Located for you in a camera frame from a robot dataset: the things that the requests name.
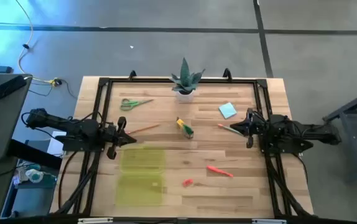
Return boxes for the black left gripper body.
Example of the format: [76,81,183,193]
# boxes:
[99,123,126,149]

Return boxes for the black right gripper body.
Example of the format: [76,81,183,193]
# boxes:
[249,113,272,144]

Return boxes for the orange pencil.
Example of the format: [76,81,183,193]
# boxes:
[126,124,161,135]

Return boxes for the teal pencil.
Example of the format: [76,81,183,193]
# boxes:
[217,123,244,137]

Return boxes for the green handled scissors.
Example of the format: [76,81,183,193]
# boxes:
[119,98,154,112]

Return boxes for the orange highlighter pen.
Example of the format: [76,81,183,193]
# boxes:
[206,165,234,178]

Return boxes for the yellow-green translucent pencil case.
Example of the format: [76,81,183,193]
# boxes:
[115,146,167,207]

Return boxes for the yellow green crayon box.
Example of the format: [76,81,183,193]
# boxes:
[175,117,195,140]

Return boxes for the blue sticky note pad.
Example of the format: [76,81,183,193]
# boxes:
[218,102,238,120]

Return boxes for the white paper sheet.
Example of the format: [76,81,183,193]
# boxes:
[47,130,68,156]

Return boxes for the white plant pot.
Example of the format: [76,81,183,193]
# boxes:
[175,88,195,103]

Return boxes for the dark tray with clutter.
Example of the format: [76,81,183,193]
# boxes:
[13,163,58,190]

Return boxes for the green succulent plant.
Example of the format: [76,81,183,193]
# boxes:
[169,57,206,94]

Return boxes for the black flat panel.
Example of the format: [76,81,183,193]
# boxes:
[7,139,63,170]

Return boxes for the teal tape roll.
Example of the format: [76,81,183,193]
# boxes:
[25,169,45,184]

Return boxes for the blue metal cart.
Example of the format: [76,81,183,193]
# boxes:
[323,85,357,181]

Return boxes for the dark grey side table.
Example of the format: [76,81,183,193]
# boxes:
[0,73,33,218]

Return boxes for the black remote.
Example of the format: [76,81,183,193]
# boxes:
[0,75,27,100]

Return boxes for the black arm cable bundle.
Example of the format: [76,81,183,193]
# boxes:
[57,149,102,216]
[264,152,310,217]

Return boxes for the thin black floor cable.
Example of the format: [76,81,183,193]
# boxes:
[28,79,78,100]

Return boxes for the silver bracket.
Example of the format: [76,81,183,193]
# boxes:
[251,218,287,224]
[77,217,114,224]

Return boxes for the black aluminium table frame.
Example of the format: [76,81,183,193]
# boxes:
[50,76,315,218]

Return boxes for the cream floor cable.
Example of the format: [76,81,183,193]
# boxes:
[15,0,58,85]

